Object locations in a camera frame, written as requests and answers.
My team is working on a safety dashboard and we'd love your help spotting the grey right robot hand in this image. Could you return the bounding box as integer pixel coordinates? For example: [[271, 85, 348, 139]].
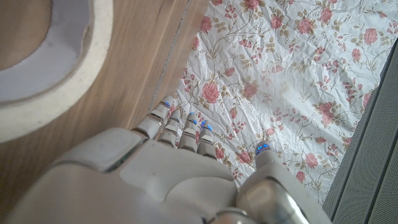
[[6, 95, 333, 224]]

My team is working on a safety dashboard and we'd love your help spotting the floral print backdrop cloth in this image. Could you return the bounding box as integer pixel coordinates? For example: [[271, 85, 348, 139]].
[[149, 0, 398, 206]]

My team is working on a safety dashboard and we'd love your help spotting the cream masking tape roll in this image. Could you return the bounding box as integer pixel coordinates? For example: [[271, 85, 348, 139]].
[[0, 0, 114, 144]]

